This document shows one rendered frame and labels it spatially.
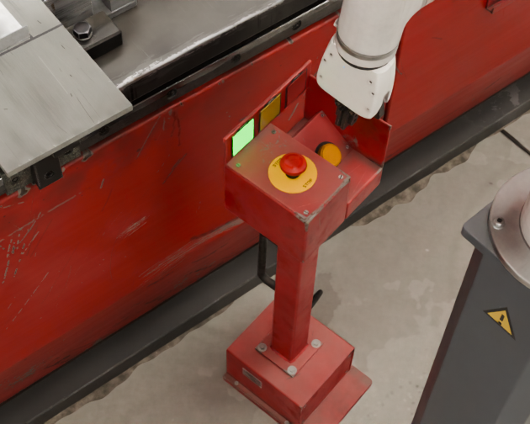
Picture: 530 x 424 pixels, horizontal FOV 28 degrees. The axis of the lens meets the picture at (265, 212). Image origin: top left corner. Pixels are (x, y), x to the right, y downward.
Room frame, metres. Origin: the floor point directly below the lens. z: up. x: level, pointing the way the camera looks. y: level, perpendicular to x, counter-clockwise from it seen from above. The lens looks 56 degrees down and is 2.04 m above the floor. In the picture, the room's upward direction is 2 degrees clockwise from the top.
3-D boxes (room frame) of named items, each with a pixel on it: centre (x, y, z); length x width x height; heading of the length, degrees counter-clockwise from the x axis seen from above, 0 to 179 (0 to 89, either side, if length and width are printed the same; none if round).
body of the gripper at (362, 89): (0.96, -0.12, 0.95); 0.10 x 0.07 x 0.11; 52
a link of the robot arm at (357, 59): (0.96, -0.12, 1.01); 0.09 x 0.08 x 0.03; 52
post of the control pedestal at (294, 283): (0.95, -0.06, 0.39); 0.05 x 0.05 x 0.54; 52
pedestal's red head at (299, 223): (0.95, -0.06, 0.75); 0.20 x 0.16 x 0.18; 142
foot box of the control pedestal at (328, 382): (0.93, -0.08, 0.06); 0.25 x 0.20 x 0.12; 52
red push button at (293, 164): (0.90, -0.04, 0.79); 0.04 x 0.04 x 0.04
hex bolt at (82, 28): (1.04, 0.27, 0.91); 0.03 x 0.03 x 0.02
